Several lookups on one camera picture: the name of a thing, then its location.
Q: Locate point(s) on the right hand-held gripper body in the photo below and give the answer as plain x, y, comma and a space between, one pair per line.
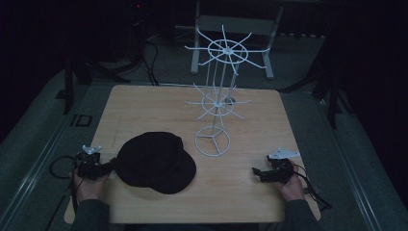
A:
279, 170

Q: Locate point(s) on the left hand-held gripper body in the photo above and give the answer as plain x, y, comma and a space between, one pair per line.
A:
89, 165

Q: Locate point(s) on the black cap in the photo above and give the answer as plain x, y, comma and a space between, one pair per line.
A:
155, 162

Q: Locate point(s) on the person's right hand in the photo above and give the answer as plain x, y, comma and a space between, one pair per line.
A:
292, 189

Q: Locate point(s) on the black metal stand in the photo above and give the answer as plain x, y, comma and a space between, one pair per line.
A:
68, 86
333, 96

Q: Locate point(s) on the black rectangular floor frame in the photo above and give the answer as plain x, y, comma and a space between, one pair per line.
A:
81, 120

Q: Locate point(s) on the metal floor rail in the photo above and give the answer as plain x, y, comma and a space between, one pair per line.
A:
48, 144
349, 166

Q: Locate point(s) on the white metal desk frame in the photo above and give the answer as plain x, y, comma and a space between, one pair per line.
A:
237, 25

